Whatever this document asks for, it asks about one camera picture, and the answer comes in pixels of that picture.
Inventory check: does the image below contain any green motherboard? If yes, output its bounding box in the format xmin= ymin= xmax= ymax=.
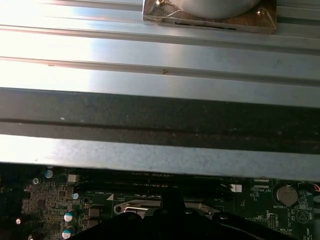
xmin=0 ymin=162 xmax=320 ymax=240

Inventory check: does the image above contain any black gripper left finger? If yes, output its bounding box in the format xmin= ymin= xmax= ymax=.
xmin=73 ymin=191 xmax=174 ymax=240

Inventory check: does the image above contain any black open PC case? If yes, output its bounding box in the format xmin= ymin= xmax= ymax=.
xmin=0 ymin=86 xmax=320 ymax=182

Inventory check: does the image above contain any metal wire locking lever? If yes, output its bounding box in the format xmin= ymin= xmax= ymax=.
xmin=124 ymin=204 xmax=163 ymax=211

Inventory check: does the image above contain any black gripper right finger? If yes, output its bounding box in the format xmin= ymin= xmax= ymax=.
xmin=172 ymin=191 xmax=295 ymax=240

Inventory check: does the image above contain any black RAM slot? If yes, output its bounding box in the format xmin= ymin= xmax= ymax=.
xmin=77 ymin=185 xmax=243 ymax=193
xmin=74 ymin=179 xmax=230 ymax=187
xmin=74 ymin=174 xmax=226 ymax=181

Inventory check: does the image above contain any CPU socket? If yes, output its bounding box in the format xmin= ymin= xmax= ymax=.
xmin=113 ymin=198 xmax=218 ymax=221

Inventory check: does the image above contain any round coin battery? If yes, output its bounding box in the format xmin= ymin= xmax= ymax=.
xmin=276 ymin=184 xmax=300 ymax=207

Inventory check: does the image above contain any metal socket cover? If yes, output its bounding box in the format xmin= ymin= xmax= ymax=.
xmin=113 ymin=199 xmax=218 ymax=219

